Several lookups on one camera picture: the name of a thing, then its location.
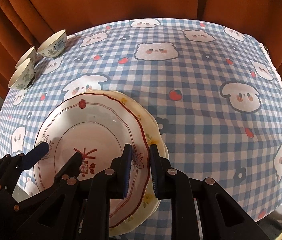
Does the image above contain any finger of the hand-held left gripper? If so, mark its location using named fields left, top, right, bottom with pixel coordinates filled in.
left=12, top=152, right=84, bottom=212
left=0, top=142, right=50, bottom=188

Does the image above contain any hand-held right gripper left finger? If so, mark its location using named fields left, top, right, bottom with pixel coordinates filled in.
left=23, top=144, right=133, bottom=240

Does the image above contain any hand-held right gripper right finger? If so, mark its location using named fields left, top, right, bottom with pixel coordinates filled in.
left=150, top=144, right=253, bottom=240

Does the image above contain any white plate red pattern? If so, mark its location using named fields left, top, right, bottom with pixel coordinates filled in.
left=33, top=92, right=152, bottom=230

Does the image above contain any round yellow floral plate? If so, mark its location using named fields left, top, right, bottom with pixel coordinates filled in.
left=91, top=89, right=162, bottom=233

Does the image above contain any green-rimmed floral bowl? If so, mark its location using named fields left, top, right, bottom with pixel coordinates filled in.
left=37, top=29, right=68, bottom=58
left=8, top=58, right=35, bottom=90
left=15, top=46, right=38, bottom=68

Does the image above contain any blue checkered bear tablecloth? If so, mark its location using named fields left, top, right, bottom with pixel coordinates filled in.
left=0, top=17, right=282, bottom=224

